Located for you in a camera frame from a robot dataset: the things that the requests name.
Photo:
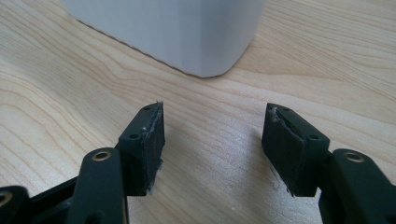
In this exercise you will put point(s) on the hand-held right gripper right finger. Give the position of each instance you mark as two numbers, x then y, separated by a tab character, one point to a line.
286	155

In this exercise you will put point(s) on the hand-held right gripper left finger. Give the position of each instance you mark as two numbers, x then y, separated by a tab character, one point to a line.
141	155

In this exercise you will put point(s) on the white toothbrush holder grey top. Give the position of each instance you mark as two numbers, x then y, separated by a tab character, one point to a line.
174	31

